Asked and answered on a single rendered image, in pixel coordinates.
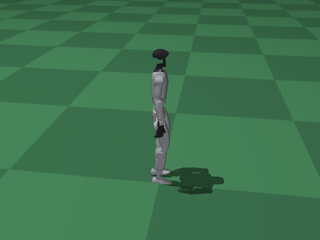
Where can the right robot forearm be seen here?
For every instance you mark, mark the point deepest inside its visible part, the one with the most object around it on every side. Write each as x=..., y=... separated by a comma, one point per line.
x=159, y=111

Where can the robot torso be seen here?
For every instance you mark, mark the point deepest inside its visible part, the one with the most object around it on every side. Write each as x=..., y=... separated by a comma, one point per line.
x=164, y=90

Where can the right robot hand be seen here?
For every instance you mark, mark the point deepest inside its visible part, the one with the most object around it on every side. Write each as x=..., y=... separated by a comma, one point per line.
x=160, y=131

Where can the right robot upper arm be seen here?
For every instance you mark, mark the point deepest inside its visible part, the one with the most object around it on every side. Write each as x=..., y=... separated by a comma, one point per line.
x=158, y=86

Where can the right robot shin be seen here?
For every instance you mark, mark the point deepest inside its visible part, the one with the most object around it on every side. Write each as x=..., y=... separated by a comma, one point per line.
x=160, y=161

